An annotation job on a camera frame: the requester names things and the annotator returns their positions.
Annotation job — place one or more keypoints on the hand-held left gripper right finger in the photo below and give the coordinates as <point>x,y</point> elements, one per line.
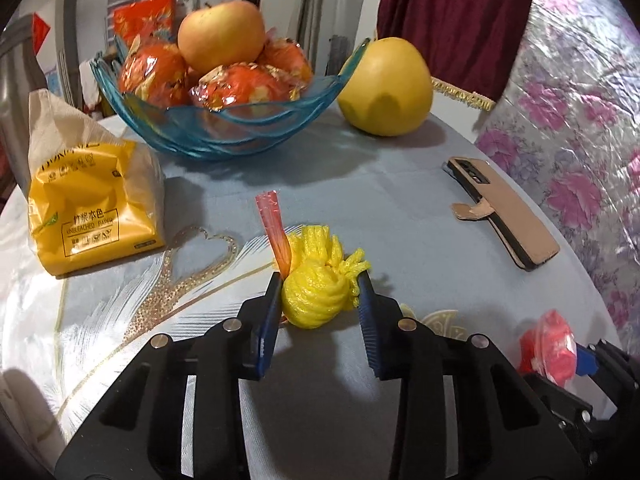
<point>370,330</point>

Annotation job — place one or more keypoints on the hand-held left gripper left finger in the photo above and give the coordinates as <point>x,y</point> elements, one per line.
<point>267,320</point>

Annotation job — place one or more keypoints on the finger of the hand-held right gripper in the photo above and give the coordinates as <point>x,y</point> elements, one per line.
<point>586,360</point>
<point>560,395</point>

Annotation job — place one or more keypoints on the red plastic wrapper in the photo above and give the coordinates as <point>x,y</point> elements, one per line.
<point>547,345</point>

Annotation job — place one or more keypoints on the yellow foam net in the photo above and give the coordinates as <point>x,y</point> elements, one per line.
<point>312,295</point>

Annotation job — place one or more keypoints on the red strip wrapper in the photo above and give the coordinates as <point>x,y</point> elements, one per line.
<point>274,225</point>

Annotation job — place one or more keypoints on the phone in brown case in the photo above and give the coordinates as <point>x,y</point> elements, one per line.
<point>520,220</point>

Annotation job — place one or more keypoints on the blue glass fruit bowl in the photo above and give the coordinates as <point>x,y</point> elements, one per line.
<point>225,130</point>

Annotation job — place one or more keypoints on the yellow tissue pack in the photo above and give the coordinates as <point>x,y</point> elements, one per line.
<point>90,210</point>

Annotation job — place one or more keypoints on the floral plastic sheet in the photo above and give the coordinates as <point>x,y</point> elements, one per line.
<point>575,125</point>

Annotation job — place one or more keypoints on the wrapped orange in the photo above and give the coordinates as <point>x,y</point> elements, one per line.
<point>240,85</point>
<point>152,77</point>
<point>287,60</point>

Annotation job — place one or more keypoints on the yellow pomelo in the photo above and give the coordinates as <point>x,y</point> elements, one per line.
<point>385,90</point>

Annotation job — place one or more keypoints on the yellow-red apple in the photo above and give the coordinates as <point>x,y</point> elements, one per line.
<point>220,35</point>

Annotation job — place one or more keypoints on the clear plastic tube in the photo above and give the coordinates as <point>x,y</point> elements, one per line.
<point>340,10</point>

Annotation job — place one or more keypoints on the maroon curtain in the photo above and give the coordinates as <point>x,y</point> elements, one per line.
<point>450,20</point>

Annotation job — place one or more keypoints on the red patterned packet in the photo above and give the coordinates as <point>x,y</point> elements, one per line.
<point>145,20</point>

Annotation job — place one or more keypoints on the metal thermos flask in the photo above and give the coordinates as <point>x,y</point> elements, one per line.
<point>15,110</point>

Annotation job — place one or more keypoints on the white door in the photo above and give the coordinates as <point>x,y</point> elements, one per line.
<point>62,35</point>

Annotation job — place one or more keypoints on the red diamond paper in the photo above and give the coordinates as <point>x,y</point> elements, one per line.
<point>41,32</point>

